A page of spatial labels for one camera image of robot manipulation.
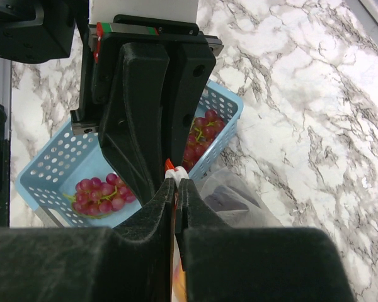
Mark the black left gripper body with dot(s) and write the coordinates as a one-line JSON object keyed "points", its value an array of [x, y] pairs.
{"points": [[102, 44]]}

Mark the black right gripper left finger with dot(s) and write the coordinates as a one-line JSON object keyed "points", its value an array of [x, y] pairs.
{"points": [[131, 262]]}

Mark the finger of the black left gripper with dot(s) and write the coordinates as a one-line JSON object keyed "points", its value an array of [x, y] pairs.
{"points": [[130, 129], [187, 74]]}

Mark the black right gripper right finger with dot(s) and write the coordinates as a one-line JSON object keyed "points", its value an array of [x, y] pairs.
{"points": [[223, 263]]}

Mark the clear zip bag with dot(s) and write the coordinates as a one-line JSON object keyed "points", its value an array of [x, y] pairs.
{"points": [[256, 216]]}

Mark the red grape bunch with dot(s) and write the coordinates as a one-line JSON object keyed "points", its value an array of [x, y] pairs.
{"points": [[94, 198]]}

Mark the blue perforated plastic basket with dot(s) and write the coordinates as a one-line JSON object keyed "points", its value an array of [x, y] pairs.
{"points": [[48, 181]]}

